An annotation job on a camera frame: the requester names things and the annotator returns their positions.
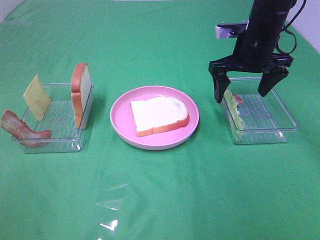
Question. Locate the clear plastic wrap sheet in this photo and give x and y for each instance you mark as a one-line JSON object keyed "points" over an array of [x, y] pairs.
{"points": [[109, 205]]}

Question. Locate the bacon strip from tray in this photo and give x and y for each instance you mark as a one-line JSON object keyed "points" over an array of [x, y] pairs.
{"points": [[238, 99]]}

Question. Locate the clear right plastic tray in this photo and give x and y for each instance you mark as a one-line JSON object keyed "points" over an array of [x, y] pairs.
{"points": [[267, 119]]}

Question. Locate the yellow cheese slice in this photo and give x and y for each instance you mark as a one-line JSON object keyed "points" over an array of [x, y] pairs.
{"points": [[36, 98]]}

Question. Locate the white bread slice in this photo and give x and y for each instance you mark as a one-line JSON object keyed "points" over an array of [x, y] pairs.
{"points": [[159, 114]]}

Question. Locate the green tablecloth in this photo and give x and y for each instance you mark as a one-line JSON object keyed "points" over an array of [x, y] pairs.
{"points": [[208, 188]]}

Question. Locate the bacon strip on left tray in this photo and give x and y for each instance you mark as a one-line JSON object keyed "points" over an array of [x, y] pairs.
{"points": [[11, 123]]}

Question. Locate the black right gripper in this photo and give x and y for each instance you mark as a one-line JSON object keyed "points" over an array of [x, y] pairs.
{"points": [[250, 55]]}

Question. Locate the clear left plastic tray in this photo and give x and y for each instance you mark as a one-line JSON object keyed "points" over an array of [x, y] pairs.
{"points": [[59, 119]]}

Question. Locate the green lettuce leaf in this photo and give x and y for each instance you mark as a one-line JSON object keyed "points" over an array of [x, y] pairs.
{"points": [[237, 124]]}

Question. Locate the pink round plate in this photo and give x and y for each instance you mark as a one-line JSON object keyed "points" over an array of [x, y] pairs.
{"points": [[122, 119]]}

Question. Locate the clear plastic tray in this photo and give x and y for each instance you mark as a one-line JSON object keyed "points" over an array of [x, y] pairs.
{"points": [[267, 119], [59, 119]]}

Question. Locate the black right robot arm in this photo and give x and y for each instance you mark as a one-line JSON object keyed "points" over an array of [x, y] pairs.
{"points": [[267, 19]]}

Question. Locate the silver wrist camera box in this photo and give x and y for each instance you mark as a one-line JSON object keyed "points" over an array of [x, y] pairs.
{"points": [[230, 30]]}

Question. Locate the upright bread slice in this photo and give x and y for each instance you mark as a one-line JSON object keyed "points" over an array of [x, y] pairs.
{"points": [[80, 89]]}

